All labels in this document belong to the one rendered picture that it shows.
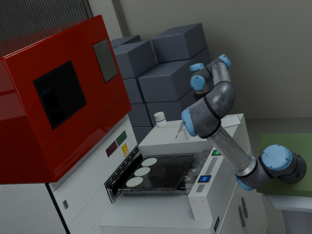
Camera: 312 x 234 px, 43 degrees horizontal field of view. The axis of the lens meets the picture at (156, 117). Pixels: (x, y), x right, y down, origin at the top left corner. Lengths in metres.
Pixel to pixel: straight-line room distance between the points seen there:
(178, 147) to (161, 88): 1.58
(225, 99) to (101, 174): 0.93
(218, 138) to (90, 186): 0.79
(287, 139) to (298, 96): 2.60
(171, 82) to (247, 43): 1.13
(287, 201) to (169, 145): 0.84
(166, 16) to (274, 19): 1.29
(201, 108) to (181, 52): 2.68
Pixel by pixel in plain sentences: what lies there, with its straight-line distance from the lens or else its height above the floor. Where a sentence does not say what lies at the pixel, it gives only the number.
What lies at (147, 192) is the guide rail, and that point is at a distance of 2.29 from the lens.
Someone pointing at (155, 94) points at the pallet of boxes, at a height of 0.81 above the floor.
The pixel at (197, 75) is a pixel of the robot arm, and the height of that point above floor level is 1.44.
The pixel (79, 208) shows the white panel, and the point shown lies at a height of 0.99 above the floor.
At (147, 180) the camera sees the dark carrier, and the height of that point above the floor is 0.90.
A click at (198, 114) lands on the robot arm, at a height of 1.40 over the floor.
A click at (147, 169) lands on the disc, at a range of 2.40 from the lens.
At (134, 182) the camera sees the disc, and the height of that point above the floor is 0.90.
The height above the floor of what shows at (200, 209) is 0.89.
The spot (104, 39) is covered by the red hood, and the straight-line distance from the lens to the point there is 2.31.
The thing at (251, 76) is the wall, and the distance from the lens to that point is 4.71.
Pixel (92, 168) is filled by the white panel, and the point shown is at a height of 1.10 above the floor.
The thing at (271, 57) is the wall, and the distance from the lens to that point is 4.56.
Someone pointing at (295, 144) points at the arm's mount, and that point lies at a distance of 2.05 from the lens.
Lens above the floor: 1.98
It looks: 20 degrees down
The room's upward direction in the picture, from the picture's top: 17 degrees counter-clockwise
